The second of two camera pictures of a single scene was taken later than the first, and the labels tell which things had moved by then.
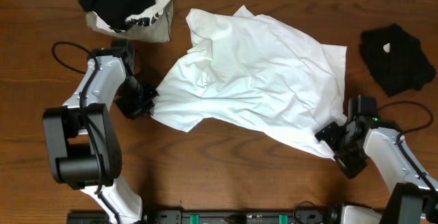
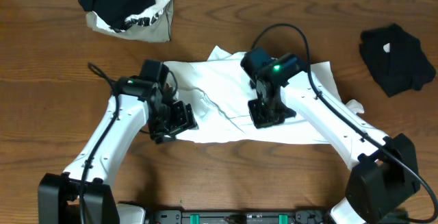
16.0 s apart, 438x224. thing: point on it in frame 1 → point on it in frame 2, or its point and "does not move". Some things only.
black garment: x=396 y=59 does not move
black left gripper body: x=147 y=98 → x=183 y=118
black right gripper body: x=347 y=153 → x=264 y=114
